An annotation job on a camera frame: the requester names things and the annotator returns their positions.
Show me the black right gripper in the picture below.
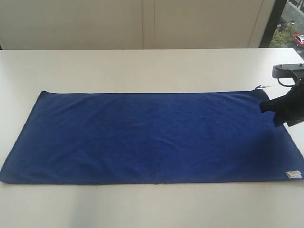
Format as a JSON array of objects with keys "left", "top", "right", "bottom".
[{"left": 259, "top": 79, "right": 304, "bottom": 127}]

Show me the blue microfiber towel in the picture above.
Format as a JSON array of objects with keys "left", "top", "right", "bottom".
[{"left": 0, "top": 88, "right": 304, "bottom": 185}]

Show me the red car outside window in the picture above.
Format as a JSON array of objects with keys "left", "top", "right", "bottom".
[{"left": 292, "top": 33, "right": 304, "bottom": 47}]

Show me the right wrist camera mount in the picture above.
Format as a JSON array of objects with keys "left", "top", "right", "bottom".
[{"left": 272, "top": 63, "right": 304, "bottom": 88}]

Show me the black window frame post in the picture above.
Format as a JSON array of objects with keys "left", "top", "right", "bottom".
[{"left": 259, "top": 0, "right": 287, "bottom": 48}]

